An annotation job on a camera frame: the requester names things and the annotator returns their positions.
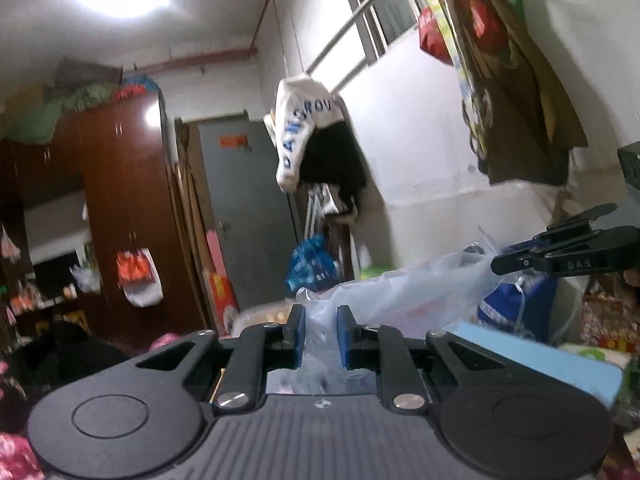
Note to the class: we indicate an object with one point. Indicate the white hanging tote bag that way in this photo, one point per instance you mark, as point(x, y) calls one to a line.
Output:
point(303, 106)

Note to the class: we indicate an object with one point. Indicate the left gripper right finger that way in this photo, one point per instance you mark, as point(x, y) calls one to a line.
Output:
point(385, 351)

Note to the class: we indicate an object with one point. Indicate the green cloth on wardrobe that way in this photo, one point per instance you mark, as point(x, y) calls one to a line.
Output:
point(33, 116)

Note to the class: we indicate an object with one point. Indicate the blue plastic bag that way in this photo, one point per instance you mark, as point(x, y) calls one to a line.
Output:
point(312, 267)

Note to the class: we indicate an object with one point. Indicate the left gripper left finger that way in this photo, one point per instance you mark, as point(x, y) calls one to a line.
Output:
point(259, 350)

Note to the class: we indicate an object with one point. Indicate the clear plastic bag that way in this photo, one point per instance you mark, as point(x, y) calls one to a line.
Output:
point(415, 299)

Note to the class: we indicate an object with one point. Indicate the dark red wooden wardrobe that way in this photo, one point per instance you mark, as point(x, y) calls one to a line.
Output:
point(117, 155)

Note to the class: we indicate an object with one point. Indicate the red hanging bag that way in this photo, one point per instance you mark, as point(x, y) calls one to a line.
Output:
point(431, 40)

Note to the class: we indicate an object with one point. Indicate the black clothing on bed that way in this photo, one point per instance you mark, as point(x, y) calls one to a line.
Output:
point(62, 354)

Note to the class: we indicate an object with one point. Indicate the orange white hanging bag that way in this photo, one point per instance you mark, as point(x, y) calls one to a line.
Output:
point(138, 278)

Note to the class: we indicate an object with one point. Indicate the grey door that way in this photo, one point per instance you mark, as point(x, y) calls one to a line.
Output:
point(252, 216)

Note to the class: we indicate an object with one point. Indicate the blue white shopping bag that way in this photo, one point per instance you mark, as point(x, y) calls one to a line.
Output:
point(522, 308)

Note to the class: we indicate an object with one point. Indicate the black hanging garment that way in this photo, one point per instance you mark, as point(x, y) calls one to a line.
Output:
point(331, 157)

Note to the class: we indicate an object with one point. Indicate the brown hanging bags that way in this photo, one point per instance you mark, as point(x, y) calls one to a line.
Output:
point(522, 123)

